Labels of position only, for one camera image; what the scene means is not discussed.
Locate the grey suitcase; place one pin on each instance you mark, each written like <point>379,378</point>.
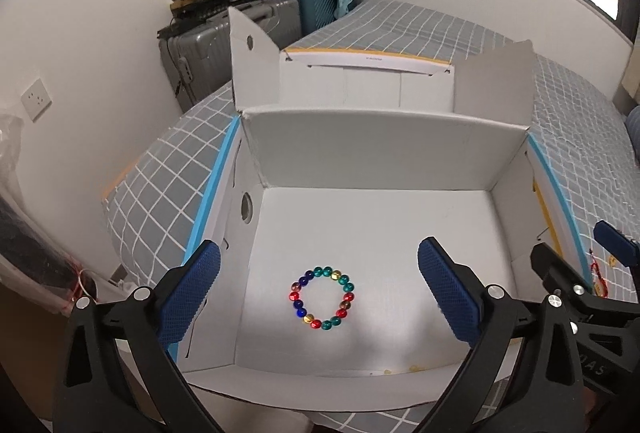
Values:
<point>200,48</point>

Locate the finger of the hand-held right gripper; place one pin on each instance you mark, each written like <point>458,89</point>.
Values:
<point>617,240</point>
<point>550,263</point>

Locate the white wall socket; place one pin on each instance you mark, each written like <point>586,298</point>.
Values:
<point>36,99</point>

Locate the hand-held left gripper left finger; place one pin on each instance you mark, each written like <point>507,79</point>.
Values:
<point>192,293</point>

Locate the beige curtain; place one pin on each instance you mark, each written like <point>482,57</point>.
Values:
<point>627,85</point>

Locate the white cardboard box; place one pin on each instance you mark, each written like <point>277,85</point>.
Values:
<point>375,223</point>

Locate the black flat device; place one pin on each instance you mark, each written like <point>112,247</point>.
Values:
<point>192,24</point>

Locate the blue striped cloth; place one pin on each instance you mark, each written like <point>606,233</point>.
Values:
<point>634,128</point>

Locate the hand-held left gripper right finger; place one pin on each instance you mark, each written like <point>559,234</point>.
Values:
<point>450,293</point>

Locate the clear plastic bag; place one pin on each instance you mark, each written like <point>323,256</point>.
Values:
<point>30,238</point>

